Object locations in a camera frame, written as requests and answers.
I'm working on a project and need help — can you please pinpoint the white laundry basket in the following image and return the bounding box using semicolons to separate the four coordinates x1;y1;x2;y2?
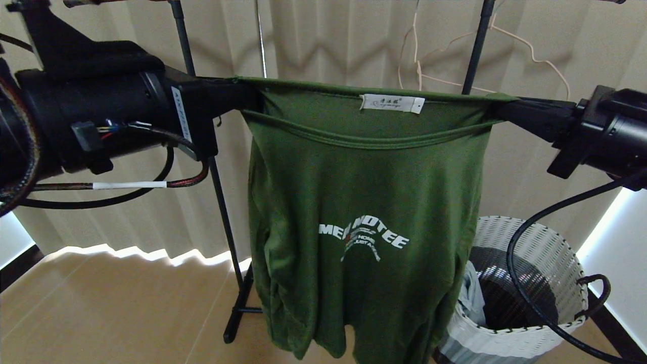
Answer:
436;216;612;364

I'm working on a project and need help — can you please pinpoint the green printed shirt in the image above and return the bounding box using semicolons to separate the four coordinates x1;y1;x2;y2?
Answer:
237;76;519;364

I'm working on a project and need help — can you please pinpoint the beige curtain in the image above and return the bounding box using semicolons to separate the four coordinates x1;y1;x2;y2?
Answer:
0;0;647;266

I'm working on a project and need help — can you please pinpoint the pale grey garment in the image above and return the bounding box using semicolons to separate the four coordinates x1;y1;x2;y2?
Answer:
457;260;487;327

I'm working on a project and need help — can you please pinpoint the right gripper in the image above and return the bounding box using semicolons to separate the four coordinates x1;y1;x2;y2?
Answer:
547;85;647;180

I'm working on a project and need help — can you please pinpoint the pink clothes hanger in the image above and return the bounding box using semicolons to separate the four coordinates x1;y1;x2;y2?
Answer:
420;15;572;102
398;0;424;90

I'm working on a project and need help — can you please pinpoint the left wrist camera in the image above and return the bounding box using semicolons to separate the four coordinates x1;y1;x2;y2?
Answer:
6;0;166;77

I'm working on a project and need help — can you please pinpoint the black clothes rack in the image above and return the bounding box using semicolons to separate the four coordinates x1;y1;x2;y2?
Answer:
63;0;626;344

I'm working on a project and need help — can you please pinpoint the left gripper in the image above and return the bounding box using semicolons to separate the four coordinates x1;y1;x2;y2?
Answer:
18;68;220;175

